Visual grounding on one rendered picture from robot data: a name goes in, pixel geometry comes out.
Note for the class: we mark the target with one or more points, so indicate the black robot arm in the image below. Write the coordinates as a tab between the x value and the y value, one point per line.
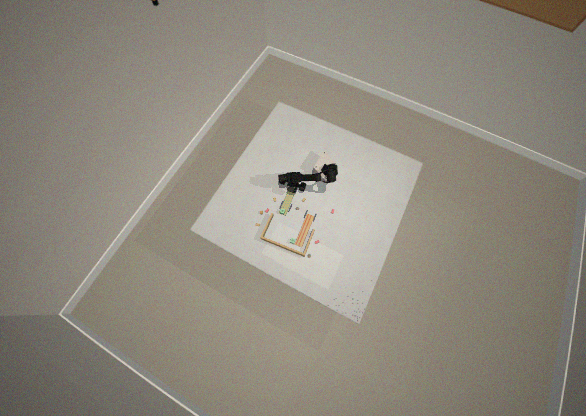
293	178

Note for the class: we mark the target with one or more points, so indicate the tan strip with teal polka dots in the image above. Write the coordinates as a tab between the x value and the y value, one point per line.
287	201

